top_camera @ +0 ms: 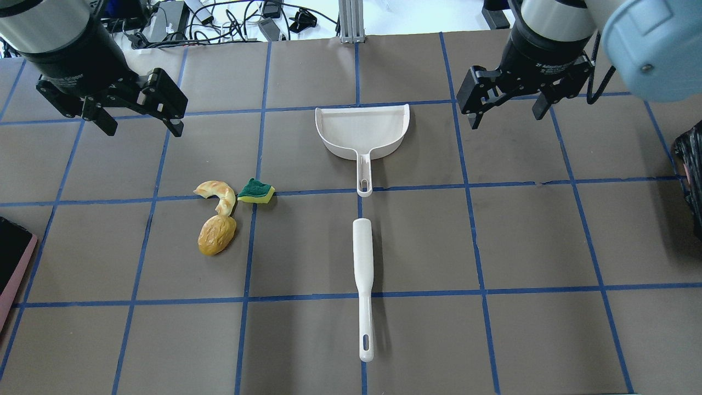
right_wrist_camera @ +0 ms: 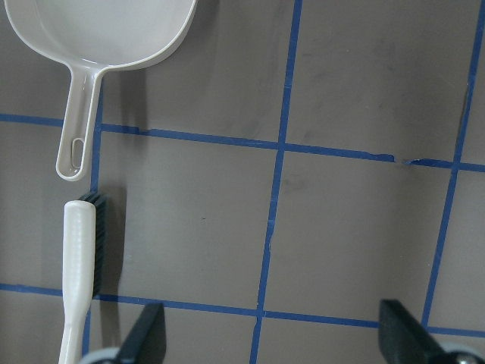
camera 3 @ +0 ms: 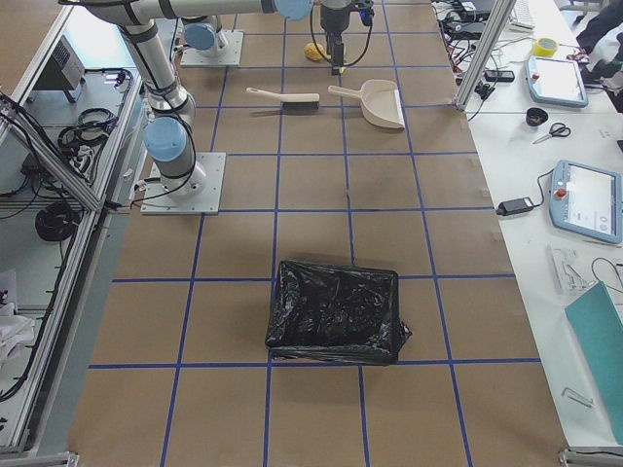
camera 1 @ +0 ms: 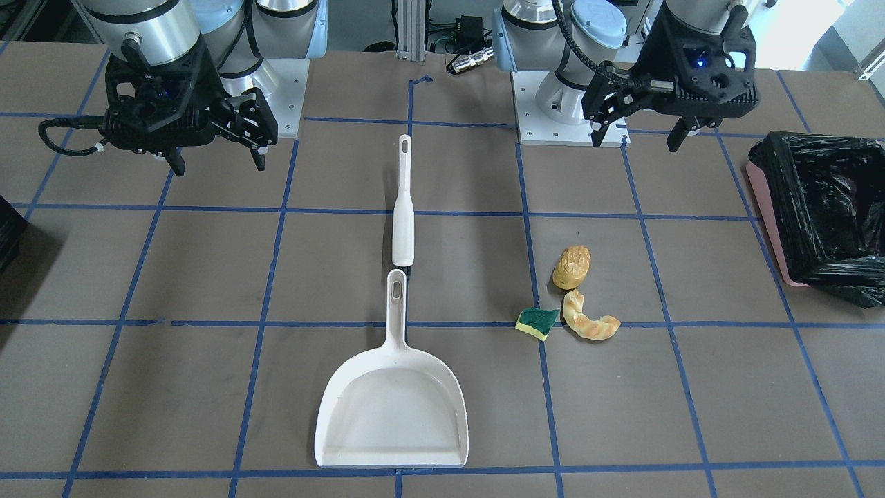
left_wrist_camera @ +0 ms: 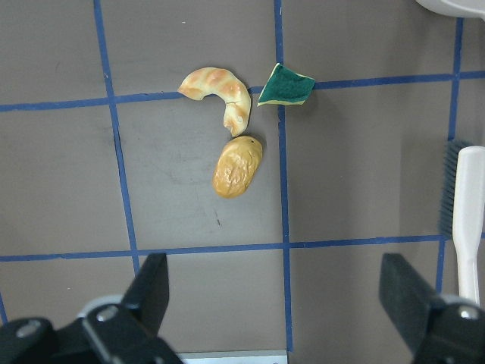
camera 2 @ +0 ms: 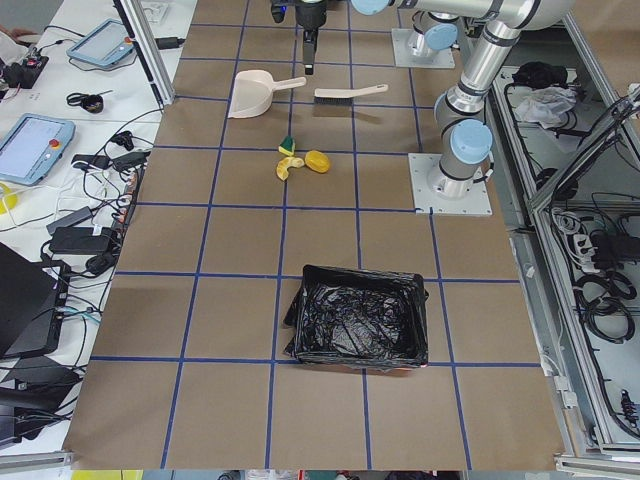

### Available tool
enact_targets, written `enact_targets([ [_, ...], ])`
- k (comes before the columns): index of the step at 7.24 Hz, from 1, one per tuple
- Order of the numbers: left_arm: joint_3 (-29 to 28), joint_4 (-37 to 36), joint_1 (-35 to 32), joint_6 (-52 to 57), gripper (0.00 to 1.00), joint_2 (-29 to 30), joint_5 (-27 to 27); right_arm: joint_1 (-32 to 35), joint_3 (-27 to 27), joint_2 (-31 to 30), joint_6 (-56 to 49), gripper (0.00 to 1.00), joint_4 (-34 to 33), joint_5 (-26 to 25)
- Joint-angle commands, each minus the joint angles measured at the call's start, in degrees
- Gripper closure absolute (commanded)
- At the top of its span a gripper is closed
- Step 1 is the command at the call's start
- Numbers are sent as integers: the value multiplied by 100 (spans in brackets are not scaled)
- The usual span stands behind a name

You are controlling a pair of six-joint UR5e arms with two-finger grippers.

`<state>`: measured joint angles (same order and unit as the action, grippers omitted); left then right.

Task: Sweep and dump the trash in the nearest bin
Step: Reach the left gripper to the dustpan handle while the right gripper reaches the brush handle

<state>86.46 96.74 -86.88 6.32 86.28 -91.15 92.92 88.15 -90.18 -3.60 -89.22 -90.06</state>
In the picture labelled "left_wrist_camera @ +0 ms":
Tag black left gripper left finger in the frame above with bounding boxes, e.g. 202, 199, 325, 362
83, 253, 169, 349

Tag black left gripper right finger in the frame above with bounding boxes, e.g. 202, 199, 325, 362
378, 253, 485, 364

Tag white hand brush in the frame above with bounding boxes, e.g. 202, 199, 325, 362
438, 140, 484, 305

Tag croissant piece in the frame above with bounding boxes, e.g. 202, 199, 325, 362
177, 67, 252, 137

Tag green yellow sponge piece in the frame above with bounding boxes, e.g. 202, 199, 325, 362
257, 63, 315, 107

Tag beige dustpan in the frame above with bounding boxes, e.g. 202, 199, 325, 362
416, 0, 484, 20

